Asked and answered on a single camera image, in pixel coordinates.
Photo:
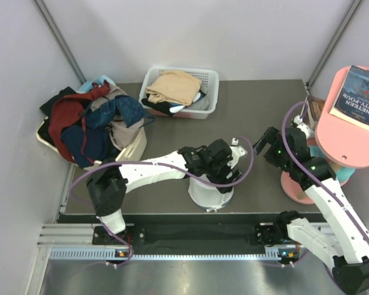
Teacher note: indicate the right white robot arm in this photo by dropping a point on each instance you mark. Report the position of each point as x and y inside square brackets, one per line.
[347, 254]

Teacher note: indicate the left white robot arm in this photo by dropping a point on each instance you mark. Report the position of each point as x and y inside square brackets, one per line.
[107, 187]

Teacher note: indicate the white mesh laundry bag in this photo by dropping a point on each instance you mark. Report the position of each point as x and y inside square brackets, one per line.
[208, 197]

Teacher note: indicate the small book under table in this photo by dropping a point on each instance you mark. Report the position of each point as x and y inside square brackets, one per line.
[313, 110]

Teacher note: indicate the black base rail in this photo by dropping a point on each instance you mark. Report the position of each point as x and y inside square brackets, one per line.
[191, 233]

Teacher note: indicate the Nineteen Eighty-Four book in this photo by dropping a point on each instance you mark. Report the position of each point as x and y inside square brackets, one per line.
[352, 101]

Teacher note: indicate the beige folded garment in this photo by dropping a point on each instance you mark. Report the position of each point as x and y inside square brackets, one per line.
[174, 86]

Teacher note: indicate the pink side table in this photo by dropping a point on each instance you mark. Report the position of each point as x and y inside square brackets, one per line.
[341, 141]

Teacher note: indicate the teal cloth under table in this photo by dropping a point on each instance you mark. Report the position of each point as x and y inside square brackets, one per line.
[342, 173]

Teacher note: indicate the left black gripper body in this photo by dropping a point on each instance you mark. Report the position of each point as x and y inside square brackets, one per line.
[218, 173]

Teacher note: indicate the cream laundry hamper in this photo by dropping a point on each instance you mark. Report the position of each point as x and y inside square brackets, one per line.
[133, 152]

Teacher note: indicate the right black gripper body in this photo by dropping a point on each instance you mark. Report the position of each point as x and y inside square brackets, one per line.
[278, 157]

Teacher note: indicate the white cable duct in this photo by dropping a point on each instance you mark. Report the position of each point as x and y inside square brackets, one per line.
[117, 254]

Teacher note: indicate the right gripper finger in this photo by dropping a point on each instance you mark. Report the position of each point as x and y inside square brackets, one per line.
[259, 145]
[271, 135]

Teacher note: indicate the pile of dark clothes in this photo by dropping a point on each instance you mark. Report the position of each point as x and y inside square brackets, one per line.
[95, 123]

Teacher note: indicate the white plastic basket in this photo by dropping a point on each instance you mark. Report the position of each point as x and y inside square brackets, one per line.
[210, 86]

